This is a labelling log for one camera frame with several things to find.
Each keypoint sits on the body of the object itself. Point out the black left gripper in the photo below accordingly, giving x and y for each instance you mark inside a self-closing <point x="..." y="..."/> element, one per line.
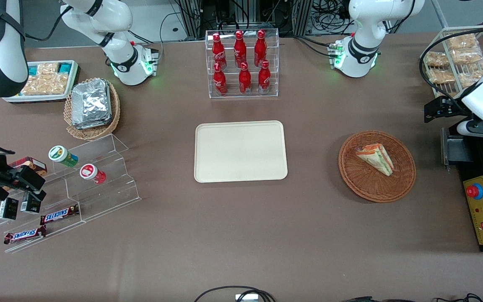
<point x="452" y="108"/>

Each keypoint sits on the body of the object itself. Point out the triangle sandwich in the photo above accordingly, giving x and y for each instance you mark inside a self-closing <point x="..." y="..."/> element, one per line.
<point x="375" y="158"/>

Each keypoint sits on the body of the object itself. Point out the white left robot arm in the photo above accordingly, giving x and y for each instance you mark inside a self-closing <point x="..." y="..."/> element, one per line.
<point x="363" y="25"/>

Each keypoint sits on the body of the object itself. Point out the brown round wicker basket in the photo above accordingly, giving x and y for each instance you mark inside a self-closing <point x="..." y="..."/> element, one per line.
<point x="375" y="188"/>

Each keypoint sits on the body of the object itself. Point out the light oval wicker basket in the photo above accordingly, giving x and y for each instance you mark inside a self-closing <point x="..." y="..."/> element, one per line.
<point x="92" y="133"/>

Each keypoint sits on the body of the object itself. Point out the beige plastic tray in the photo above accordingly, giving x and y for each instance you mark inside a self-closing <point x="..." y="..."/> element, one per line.
<point x="240" y="152"/>

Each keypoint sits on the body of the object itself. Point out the small black box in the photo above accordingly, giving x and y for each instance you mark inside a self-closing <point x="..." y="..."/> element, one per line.
<point x="31" y="204"/>
<point x="8" y="208"/>

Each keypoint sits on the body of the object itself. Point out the red brown chocolate box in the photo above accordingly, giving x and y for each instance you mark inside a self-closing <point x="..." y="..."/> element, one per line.
<point x="32" y="163"/>

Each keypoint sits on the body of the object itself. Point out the Snickers chocolate bar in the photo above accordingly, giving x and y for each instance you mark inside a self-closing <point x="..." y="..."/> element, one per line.
<point x="24" y="235"/>
<point x="59" y="214"/>

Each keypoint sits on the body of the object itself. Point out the beige snack bag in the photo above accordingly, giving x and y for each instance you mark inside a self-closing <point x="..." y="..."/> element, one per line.
<point x="441" y="76"/>
<point x="461" y="41"/>
<point x="436" y="59"/>
<point x="472" y="76"/>
<point x="467" y="55"/>

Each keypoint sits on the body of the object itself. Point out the green cup with white lid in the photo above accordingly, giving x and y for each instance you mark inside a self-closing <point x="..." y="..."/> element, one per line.
<point x="62" y="155"/>

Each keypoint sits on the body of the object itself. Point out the black control box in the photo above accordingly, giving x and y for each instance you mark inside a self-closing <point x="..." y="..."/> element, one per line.
<point x="470" y="167"/>

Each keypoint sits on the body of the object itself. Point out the red cup with white lid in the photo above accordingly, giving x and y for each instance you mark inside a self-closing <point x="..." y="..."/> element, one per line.
<point x="92" y="173"/>

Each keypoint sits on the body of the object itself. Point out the red emergency stop button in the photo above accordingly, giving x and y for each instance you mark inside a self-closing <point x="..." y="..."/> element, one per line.
<point x="473" y="191"/>

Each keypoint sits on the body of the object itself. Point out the clear acrylic stepped stand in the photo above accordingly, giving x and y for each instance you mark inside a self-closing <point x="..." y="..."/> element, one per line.
<point x="111" y="184"/>

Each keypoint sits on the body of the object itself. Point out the white rectangular snack bin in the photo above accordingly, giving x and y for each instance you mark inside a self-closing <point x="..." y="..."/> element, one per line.
<point x="36" y="99"/>

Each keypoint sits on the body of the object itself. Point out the beige cracker packs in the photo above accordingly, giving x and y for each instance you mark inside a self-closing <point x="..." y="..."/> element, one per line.
<point x="46" y="83"/>

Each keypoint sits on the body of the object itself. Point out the silver foil packet stack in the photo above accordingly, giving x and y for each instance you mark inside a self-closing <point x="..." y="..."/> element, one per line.
<point x="91" y="102"/>

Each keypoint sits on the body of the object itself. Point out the teal snack pack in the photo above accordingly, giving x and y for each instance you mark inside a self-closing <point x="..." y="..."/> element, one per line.
<point x="65" y="67"/>
<point x="32" y="69"/>

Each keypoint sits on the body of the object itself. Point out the clear acrylic bottle rack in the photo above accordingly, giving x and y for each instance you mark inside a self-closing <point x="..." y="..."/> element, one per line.
<point x="275" y="63"/>

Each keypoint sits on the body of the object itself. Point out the red cola bottle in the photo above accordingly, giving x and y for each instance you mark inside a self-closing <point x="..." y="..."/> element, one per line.
<point x="264" y="79"/>
<point x="220" y="82"/>
<point x="260" y="48"/>
<point x="245" y="80"/>
<point x="240" y="49"/>
<point x="219" y="52"/>

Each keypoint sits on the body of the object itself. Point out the small silver device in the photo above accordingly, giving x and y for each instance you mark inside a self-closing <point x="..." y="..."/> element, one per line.
<point x="246" y="298"/>

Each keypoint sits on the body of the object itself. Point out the grey metal bracket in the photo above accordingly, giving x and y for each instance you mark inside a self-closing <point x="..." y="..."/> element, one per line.
<point x="455" y="151"/>

